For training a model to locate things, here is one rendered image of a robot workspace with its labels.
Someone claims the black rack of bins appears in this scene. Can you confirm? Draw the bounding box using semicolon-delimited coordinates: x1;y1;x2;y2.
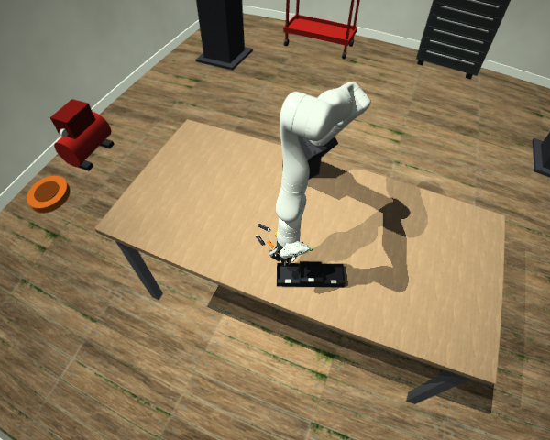
277;261;346;288

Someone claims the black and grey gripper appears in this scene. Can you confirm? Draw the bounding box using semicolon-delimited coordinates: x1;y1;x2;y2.
269;240;292;266

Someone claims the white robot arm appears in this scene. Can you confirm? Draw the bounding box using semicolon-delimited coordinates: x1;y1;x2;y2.
276;82;371;259

